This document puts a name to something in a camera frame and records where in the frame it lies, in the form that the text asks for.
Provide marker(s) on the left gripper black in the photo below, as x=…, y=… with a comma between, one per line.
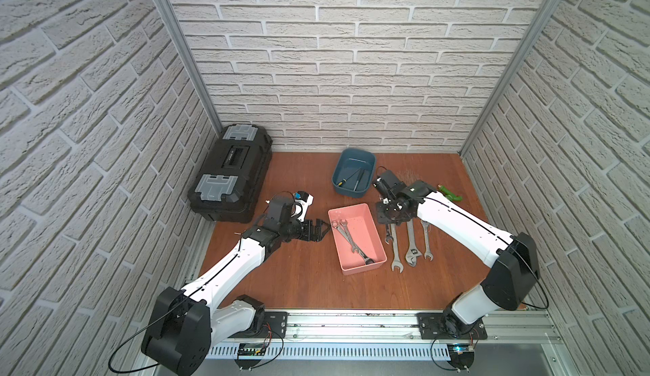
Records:
x=307, y=229

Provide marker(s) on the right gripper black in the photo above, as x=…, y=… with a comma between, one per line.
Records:
x=382, y=218

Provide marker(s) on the small silver combination wrench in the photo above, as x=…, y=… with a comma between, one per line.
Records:
x=428, y=251

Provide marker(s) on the pink plastic storage box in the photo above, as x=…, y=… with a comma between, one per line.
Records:
x=356, y=221

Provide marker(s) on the silver adjustable wrench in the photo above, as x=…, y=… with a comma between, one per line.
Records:
x=413, y=252

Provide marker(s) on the large silver combination wrench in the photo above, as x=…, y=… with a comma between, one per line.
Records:
x=391, y=238

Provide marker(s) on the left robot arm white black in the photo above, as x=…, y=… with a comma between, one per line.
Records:
x=186, y=323

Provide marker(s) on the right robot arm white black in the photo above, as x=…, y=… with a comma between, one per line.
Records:
x=512, y=259

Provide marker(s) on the black tool in teal bin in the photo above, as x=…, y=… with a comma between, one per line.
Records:
x=359, y=179

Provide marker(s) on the black yellow screwdriver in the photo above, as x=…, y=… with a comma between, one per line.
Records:
x=343, y=181

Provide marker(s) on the teal plastic bin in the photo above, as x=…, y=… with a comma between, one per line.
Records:
x=350, y=160

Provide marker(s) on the black toolbox grey latches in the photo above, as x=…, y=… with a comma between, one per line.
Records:
x=229, y=183

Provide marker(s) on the left controller board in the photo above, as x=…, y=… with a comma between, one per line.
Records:
x=250, y=355

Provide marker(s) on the controller board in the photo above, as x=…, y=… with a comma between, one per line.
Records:
x=461, y=357
x=250, y=355

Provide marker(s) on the right controller board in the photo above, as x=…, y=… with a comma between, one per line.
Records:
x=461, y=357

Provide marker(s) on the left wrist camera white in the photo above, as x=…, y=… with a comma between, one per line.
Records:
x=303, y=201

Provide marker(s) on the green handled tool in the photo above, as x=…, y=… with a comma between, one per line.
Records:
x=450, y=195

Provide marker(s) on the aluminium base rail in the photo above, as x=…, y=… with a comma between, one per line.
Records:
x=387, y=335

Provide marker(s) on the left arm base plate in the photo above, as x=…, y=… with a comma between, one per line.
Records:
x=275, y=321

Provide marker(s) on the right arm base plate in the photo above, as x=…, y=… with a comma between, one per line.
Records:
x=443, y=326

